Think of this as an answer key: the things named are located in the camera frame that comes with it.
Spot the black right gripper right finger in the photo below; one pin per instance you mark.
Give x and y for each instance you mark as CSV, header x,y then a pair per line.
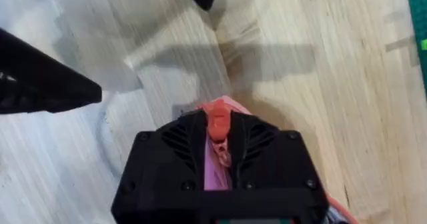
x,y
277,160

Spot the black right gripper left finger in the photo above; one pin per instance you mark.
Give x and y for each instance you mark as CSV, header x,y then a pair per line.
x,y
166,164

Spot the pink soft zip bag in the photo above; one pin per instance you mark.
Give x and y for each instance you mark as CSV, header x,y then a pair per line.
x,y
217,124

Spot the green board with toy blocks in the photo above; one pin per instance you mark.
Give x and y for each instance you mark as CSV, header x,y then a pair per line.
x,y
419,24

